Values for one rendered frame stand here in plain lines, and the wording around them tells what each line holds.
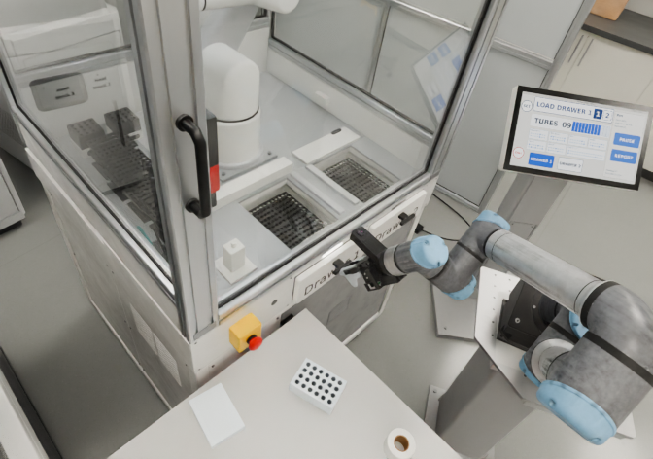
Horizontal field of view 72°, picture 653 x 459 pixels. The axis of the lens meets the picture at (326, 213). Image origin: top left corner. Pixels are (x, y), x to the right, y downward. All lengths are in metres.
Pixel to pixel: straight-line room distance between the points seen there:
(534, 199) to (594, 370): 1.31
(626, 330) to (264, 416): 0.81
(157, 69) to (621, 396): 0.81
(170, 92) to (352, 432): 0.92
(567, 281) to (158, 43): 0.78
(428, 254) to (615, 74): 3.09
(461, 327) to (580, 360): 1.60
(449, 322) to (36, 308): 1.96
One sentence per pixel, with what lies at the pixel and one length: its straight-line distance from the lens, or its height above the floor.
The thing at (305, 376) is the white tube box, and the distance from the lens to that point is 1.25.
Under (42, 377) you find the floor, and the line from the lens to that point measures 2.29.
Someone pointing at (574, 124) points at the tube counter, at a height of 1.12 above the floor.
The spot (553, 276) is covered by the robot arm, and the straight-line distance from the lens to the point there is 0.96.
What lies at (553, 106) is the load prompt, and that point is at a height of 1.16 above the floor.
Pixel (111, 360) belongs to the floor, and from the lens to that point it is 2.24.
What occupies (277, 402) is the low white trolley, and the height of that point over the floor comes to 0.76.
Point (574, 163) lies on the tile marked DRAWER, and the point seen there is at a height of 1.01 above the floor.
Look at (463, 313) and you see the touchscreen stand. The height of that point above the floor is 0.04.
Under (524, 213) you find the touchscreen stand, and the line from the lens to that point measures 2.13.
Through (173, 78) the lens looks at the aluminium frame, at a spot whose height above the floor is 1.60.
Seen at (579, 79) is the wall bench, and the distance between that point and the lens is 4.01.
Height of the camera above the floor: 1.92
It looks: 44 degrees down
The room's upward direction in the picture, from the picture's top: 11 degrees clockwise
